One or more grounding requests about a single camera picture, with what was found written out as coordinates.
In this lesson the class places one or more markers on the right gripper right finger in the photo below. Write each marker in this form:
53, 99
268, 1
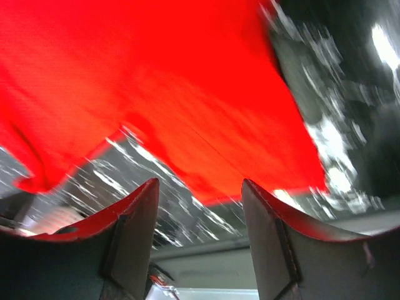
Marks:
298, 257

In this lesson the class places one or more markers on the red t shirt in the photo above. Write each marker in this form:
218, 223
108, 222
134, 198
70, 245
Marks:
194, 81

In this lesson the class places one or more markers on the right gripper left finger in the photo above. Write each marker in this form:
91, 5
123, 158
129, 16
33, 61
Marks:
105, 256

